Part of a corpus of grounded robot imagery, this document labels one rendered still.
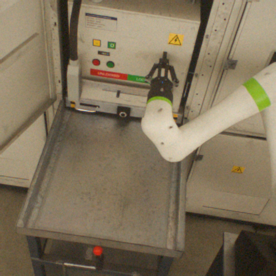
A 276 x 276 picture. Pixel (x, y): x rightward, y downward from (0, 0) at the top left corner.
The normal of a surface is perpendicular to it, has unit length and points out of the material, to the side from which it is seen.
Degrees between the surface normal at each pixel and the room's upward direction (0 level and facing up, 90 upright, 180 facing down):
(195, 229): 0
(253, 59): 90
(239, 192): 90
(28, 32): 90
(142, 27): 90
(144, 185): 0
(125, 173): 0
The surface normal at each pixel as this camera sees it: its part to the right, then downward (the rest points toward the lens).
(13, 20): 0.88, 0.41
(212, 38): -0.11, 0.74
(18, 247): 0.10, -0.66
